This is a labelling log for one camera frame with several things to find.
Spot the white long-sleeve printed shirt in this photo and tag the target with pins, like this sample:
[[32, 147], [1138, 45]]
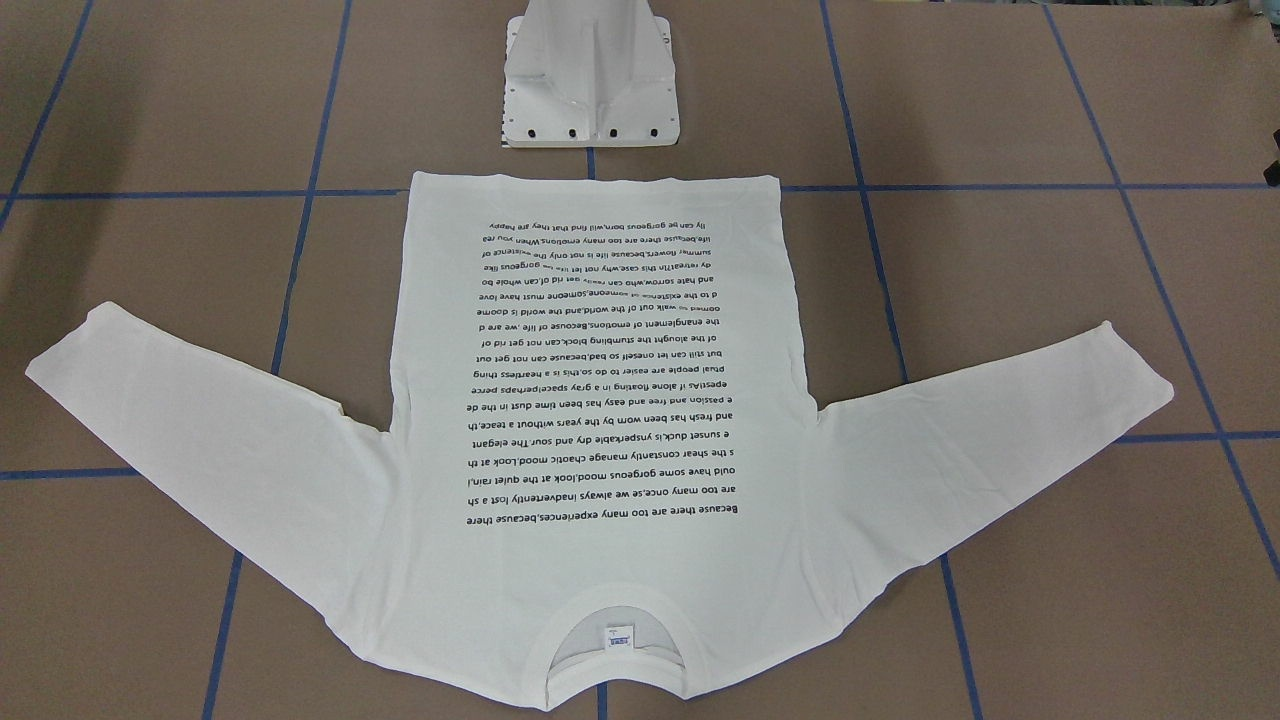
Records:
[[603, 461]]

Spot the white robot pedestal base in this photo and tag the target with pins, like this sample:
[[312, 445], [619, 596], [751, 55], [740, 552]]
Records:
[[589, 73]]

